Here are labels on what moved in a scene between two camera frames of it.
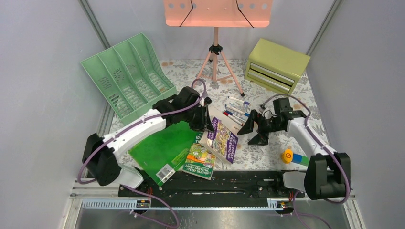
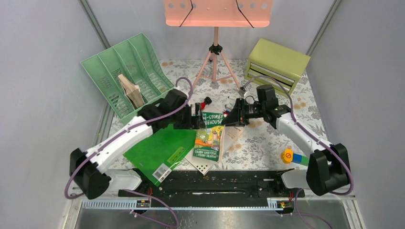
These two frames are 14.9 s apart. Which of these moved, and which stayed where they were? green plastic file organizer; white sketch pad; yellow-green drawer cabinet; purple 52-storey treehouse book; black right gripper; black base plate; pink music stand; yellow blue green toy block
Moved: purple 52-storey treehouse book; black right gripper; white sketch pad
Stayed: yellow blue green toy block; yellow-green drawer cabinet; pink music stand; green plastic file organizer; black base plate
